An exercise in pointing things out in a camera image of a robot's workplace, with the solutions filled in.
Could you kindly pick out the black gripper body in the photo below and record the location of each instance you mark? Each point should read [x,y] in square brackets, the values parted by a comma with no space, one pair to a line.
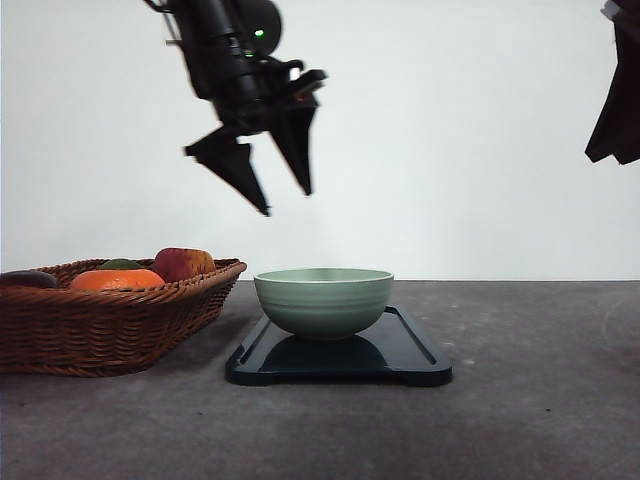
[248,94]

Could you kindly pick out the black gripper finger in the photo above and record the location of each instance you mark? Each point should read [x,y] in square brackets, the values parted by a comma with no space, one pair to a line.
[222,153]
[617,132]
[291,131]

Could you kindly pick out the green ceramic bowl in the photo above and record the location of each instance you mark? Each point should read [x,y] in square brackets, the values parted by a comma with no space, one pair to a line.
[324,302]

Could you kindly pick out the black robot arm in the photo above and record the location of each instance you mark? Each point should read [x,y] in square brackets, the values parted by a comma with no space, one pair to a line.
[200,23]

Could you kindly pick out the brown wicker basket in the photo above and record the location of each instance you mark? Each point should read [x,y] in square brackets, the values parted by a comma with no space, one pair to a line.
[107,317]

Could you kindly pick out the red apple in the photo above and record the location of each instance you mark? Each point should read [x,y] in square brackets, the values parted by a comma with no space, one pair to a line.
[175,263]

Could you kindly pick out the green avocado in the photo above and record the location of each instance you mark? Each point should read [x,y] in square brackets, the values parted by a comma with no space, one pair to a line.
[119,264]

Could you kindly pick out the orange fruit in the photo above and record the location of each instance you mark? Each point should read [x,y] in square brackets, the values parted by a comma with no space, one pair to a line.
[116,278]

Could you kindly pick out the dark purple fruit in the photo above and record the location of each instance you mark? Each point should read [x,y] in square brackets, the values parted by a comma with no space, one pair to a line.
[27,278]

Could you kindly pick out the dark rectangular tray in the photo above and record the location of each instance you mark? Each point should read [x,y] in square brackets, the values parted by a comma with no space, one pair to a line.
[406,351]

